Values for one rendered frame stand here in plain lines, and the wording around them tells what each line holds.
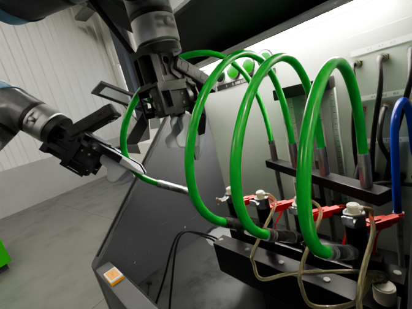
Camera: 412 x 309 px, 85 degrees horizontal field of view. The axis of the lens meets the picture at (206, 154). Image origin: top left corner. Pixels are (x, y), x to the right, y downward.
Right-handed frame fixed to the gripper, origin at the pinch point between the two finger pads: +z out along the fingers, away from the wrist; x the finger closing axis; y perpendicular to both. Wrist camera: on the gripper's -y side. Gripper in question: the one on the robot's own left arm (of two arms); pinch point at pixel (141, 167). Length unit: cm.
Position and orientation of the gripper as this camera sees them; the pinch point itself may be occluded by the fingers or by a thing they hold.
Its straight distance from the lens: 52.2
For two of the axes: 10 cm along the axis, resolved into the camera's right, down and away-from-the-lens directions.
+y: -5.1, 8.6, -0.7
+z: 8.6, 5.1, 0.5
